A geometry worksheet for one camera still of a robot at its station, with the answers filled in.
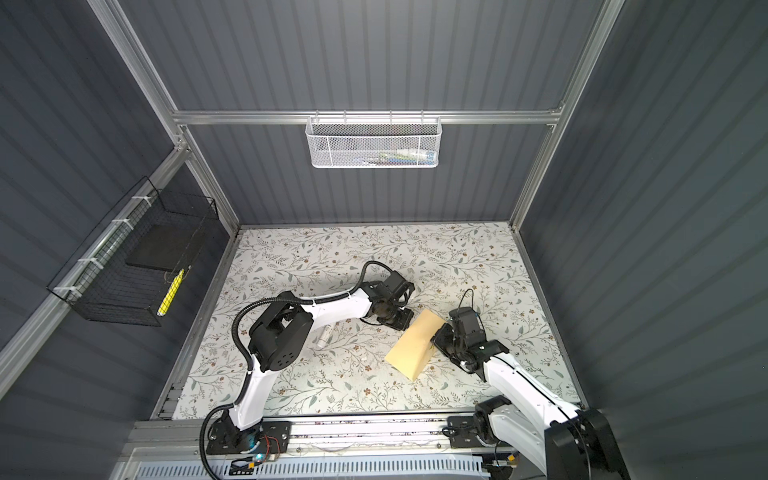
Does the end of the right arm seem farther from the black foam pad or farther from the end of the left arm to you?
the black foam pad

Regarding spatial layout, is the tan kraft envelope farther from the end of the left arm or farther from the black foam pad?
the black foam pad

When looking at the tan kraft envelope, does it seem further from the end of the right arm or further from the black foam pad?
the black foam pad
